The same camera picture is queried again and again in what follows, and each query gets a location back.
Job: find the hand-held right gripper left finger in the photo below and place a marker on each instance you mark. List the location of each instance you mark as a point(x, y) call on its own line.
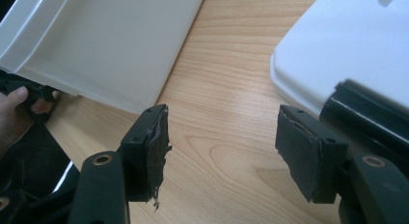
point(141, 153)

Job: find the white plastic tray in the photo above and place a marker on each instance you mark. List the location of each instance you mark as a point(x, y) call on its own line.
point(106, 40)

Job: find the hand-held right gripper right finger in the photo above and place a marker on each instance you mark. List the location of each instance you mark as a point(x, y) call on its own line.
point(308, 153)

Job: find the white plastic box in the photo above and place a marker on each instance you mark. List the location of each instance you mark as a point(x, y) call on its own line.
point(340, 47)

